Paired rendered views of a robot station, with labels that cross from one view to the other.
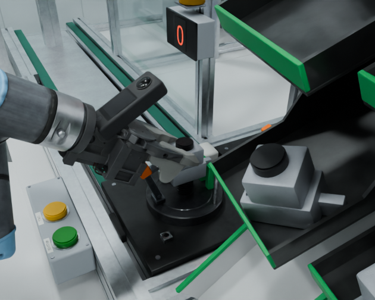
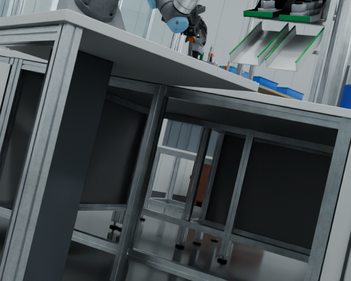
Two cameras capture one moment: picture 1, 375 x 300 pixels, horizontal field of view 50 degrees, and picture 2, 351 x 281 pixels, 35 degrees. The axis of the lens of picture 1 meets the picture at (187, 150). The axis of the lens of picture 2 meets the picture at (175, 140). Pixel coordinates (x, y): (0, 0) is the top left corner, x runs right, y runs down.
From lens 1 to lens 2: 2.17 m
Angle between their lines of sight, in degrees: 50
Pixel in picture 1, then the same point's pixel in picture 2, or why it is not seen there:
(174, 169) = (202, 40)
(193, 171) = (201, 49)
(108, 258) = not seen: hidden behind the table
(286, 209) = (271, 9)
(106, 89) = not seen: hidden behind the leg
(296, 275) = (261, 47)
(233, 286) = (242, 56)
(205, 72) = (176, 35)
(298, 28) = not seen: outside the picture
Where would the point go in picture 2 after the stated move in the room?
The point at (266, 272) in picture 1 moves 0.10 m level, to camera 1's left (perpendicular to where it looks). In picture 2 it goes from (252, 50) to (235, 43)
